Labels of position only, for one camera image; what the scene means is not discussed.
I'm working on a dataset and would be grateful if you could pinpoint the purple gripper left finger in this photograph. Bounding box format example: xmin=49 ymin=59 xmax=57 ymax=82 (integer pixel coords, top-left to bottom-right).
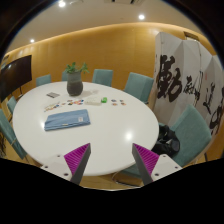
xmin=64 ymin=143 xmax=91 ymax=184

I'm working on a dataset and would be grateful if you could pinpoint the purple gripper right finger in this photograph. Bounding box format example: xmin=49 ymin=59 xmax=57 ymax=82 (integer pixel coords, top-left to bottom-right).
xmin=132 ymin=144 xmax=159 ymax=185

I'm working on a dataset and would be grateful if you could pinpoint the blue folded towel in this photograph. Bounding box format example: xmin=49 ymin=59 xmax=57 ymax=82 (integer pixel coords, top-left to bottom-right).
xmin=44 ymin=109 xmax=90 ymax=131

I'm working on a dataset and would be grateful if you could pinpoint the black bag on chair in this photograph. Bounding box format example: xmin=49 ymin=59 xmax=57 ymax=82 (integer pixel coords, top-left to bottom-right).
xmin=152 ymin=125 xmax=180 ymax=157

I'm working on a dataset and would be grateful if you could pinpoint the white oval table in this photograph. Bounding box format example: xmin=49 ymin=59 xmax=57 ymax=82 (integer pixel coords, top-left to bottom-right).
xmin=13 ymin=82 xmax=159 ymax=176

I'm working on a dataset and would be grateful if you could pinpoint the teal chair near right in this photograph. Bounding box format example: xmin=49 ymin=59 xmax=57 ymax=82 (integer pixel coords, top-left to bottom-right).
xmin=121 ymin=105 xmax=212 ymax=181

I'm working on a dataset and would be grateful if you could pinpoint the white small box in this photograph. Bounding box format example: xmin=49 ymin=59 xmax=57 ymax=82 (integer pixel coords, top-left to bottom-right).
xmin=85 ymin=97 xmax=101 ymax=105

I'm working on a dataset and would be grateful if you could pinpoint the green small object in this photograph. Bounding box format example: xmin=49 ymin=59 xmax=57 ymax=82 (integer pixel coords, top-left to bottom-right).
xmin=101 ymin=97 xmax=107 ymax=103

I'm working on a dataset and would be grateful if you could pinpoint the teal chair near left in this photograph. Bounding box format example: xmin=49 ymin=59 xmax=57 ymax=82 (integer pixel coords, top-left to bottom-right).
xmin=0 ymin=109 xmax=27 ymax=159

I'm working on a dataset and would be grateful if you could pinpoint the grey card on table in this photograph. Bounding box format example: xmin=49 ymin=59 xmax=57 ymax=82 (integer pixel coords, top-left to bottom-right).
xmin=46 ymin=92 xmax=60 ymax=98

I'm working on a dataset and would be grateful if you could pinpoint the grey vase with green plant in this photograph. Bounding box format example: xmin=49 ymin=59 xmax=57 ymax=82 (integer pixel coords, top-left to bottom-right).
xmin=65 ymin=62 xmax=88 ymax=96

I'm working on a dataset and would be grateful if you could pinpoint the teal chair far right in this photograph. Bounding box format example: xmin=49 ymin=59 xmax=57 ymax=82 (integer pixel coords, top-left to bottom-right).
xmin=124 ymin=72 xmax=154 ymax=103

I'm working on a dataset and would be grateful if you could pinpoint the teal chair far left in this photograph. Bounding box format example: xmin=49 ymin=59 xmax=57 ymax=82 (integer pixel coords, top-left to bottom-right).
xmin=36 ymin=74 xmax=51 ymax=86

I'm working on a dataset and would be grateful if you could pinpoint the teal chair far middle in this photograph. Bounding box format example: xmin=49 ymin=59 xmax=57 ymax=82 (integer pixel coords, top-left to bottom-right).
xmin=92 ymin=69 xmax=113 ymax=86

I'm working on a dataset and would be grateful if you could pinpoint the teal chair left middle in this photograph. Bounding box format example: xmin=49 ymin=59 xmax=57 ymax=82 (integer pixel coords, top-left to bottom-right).
xmin=7 ymin=96 xmax=17 ymax=113

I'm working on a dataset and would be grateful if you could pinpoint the teal chair behind vase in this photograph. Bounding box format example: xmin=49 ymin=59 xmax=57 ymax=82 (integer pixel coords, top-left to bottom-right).
xmin=62 ymin=70 xmax=69 ymax=81

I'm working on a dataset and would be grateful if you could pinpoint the calligraphy folding screen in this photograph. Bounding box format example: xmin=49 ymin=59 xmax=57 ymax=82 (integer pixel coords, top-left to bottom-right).
xmin=153 ymin=32 xmax=224 ymax=136

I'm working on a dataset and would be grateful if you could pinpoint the black wall television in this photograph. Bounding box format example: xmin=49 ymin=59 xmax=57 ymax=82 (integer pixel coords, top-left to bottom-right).
xmin=0 ymin=55 xmax=32 ymax=101

